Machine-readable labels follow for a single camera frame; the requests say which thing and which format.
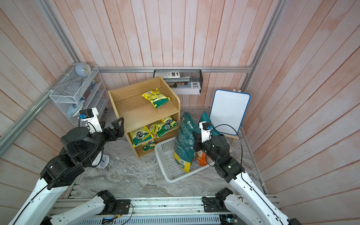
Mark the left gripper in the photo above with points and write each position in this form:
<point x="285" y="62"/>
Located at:
<point x="113" y="136"/>

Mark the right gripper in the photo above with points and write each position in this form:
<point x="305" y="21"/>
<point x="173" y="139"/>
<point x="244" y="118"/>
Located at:
<point x="198" y="147"/>

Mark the teal orange fertilizer bag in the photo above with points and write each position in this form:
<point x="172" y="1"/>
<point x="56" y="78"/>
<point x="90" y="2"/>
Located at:
<point x="202" y="158"/>

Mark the dark green large fertilizer bag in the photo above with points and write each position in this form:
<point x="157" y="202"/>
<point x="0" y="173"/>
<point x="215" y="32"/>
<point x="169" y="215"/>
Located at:
<point x="184" y="152"/>

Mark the yellow green small bag top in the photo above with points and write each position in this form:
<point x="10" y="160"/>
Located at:
<point x="156" y="97"/>

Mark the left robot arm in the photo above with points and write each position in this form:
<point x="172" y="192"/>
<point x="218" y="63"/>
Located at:
<point x="80" y="150"/>

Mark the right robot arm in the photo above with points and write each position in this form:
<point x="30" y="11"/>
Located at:
<point x="259" y="210"/>

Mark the wooden shelf cabinet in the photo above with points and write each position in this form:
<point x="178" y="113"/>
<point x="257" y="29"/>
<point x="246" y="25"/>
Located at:
<point x="138" y="112"/>

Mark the small green bag bottom shelf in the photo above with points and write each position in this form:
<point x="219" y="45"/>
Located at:
<point x="148" y="145"/>

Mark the white plastic basket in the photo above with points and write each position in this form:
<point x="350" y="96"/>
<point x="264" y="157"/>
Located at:
<point x="170" y="169"/>

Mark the round white lamp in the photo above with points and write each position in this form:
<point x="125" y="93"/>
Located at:
<point x="83" y="69"/>

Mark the white book box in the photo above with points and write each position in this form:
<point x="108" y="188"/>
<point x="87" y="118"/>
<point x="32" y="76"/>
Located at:
<point x="185" y="87"/>

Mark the white calculator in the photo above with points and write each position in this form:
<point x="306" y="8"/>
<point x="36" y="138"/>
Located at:
<point x="169" y="75"/>

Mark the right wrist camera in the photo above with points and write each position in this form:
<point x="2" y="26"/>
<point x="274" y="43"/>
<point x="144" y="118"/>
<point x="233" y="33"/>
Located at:
<point x="206" y="131"/>

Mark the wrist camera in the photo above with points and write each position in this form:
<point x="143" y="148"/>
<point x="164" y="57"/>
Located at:
<point x="206" y="131"/>
<point x="90" y="118"/>

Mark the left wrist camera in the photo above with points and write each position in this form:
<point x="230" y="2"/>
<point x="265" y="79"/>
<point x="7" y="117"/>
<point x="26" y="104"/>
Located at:
<point x="90" y="118"/>

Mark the white board blue frame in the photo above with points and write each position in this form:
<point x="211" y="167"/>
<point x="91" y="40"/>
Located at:
<point x="228" y="110"/>

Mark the white wire rack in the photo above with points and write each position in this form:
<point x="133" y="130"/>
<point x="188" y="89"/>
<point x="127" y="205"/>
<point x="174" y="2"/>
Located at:
<point x="73" y="93"/>

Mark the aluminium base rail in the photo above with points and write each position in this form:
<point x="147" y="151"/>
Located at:
<point x="190" y="210"/>

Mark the black mesh wall basket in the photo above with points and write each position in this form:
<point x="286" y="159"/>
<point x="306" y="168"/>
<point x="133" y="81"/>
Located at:
<point x="190" y="75"/>

